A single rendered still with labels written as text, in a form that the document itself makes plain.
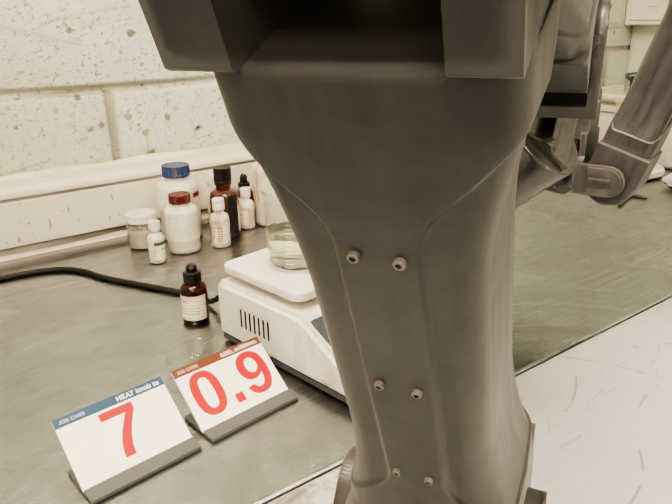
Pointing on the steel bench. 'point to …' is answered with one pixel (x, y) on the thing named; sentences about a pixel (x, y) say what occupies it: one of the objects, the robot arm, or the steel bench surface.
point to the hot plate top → (286, 285)
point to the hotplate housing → (280, 332)
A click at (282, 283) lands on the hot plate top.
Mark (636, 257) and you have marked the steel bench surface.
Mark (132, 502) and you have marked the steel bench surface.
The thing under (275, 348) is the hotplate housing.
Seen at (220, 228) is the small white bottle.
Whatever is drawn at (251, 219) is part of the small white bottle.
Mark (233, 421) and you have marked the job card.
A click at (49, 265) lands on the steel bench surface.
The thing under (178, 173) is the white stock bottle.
